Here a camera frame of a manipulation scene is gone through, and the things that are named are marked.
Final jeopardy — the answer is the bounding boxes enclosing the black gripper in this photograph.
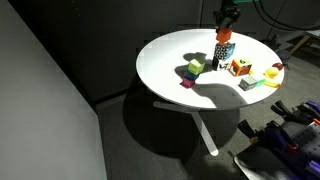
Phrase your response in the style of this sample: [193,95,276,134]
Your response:
[214,0,242,33]

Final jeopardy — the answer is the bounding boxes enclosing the orange block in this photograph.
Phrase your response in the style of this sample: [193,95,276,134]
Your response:
[216,28,232,44]

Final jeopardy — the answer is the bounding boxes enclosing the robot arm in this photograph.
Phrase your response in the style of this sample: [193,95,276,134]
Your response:
[213,0,276,32]

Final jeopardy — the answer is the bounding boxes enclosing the blue patterned foam cube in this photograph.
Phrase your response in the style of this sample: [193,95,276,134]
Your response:
[214,42,235,60]

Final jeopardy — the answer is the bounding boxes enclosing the black white foam cube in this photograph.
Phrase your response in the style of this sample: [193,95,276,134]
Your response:
[212,57,231,71]

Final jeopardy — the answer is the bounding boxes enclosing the orange foam cube number nine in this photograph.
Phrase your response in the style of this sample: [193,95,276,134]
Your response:
[229,58,252,77]

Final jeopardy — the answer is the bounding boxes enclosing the lime green block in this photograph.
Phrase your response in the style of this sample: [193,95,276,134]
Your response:
[188,59,205,75]

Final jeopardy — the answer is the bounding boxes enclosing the blue block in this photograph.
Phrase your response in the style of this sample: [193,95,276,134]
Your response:
[184,71,199,81]

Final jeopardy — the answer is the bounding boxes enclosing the grey studded block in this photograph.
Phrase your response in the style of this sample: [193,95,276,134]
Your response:
[239,76,257,91]

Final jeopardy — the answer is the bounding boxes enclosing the yellow toy fruit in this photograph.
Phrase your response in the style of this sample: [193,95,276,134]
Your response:
[264,67,279,78]

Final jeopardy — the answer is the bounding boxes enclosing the red toy fruit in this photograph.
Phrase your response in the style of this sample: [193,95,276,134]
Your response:
[272,63,284,71]

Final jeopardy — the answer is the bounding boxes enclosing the magenta block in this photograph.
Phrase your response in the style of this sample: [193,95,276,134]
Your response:
[181,77,195,88]

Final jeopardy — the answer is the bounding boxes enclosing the yellow toy banana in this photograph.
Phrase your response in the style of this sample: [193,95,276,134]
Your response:
[263,79,281,88]

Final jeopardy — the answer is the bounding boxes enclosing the round white table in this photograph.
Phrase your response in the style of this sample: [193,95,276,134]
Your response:
[135,28,286,157]

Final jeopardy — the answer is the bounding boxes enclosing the wooden furniture in corner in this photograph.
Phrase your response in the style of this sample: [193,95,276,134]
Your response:
[289,30,320,54]

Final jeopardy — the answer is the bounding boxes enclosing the purple black clamp pile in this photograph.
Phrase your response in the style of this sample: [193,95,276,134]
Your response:
[238,101,320,180]

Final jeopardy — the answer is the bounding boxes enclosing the grey metal plate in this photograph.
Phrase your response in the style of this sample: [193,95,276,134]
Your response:
[234,147,295,180]

